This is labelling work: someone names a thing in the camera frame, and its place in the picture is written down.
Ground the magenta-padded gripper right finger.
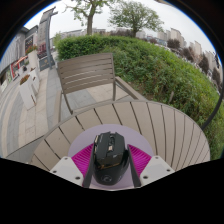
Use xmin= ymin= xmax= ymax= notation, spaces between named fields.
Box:
xmin=127 ymin=143 xmax=177 ymax=188

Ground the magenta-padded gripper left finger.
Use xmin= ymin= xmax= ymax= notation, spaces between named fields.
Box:
xmin=49 ymin=143 xmax=96 ymax=188

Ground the black computer mouse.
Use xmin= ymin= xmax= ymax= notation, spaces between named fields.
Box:
xmin=92 ymin=131 xmax=131 ymax=186

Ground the lilac mouse pad with wrist rest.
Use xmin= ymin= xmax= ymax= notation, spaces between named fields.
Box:
xmin=67 ymin=124 xmax=156 ymax=191

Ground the black curved umbrella pole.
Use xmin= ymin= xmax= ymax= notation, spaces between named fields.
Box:
xmin=199 ymin=52 xmax=224 ymax=132

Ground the white flower planter box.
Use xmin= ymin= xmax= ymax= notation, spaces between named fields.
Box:
xmin=25 ymin=44 xmax=42 ymax=82
xmin=17 ymin=74 xmax=41 ymax=111

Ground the grey slatted outdoor chair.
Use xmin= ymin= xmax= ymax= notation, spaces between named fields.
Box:
xmin=55 ymin=52 xmax=145 ymax=123

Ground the dark display sign board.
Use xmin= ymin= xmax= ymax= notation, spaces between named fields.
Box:
xmin=35 ymin=8 xmax=60 ymax=72

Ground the group of beige apartment buildings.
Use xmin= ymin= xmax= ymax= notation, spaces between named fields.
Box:
xmin=155 ymin=27 xmax=223 ymax=82

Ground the round bushy green tree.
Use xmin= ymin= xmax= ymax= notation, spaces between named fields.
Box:
xmin=107 ymin=0 xmax=165 ymax=38

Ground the sparse-leaved tree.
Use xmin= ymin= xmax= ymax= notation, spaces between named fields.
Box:
xmin=64 ymin=0 xmax=115 ymax=36

